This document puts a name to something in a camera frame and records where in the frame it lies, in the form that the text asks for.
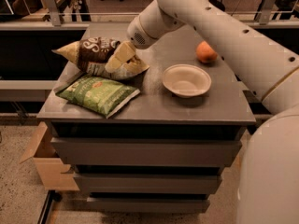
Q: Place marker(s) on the cardboard box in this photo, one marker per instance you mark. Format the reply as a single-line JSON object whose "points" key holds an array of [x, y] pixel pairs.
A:
{"points": [[54, 174]]}

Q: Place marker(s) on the green jalapeno chip bag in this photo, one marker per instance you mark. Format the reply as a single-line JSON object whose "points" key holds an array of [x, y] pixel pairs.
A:
{"points": [[103, 96]]}

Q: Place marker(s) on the bottom grey drawer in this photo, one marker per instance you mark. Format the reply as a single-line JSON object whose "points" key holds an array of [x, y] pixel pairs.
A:
{"points": [[148, 205]]}

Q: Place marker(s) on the white paper bowl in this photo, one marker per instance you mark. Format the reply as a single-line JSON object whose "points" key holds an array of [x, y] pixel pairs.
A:
{"points": [[186, 81]]}

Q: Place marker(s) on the orange fruit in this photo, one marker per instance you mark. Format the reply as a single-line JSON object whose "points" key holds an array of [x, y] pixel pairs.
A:
{"points": [[205, 53]]}

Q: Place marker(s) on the brown chip bag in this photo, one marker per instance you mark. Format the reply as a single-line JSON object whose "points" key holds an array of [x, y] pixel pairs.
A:
{"points": [[92, 54]]}

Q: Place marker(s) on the middle grey drawer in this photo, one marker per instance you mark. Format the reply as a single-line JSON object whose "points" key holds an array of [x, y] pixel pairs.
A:
{"points": [[164, 184]]}

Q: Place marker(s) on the grey drawer cabinet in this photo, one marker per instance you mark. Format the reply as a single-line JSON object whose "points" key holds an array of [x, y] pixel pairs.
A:
{"points": [[222, 114]]}

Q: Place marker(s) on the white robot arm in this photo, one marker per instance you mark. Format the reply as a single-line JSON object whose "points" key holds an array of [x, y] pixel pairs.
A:
{"points": [[268, 190]]}

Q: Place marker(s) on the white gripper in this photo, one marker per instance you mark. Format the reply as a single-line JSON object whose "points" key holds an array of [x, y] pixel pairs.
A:
{"points": [[139, 32]]}

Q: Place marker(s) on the metal railing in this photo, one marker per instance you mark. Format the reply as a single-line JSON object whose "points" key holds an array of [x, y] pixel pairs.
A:
{"points": [[104, 10]]}

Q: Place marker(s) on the top grey drawer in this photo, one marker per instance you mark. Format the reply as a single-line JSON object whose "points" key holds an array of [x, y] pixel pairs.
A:
{"points": [[146, 152]]}

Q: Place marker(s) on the grey drawer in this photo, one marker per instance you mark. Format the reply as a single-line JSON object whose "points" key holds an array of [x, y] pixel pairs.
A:
{"points": [[164, 184], [146, 152], [148, 205]]}

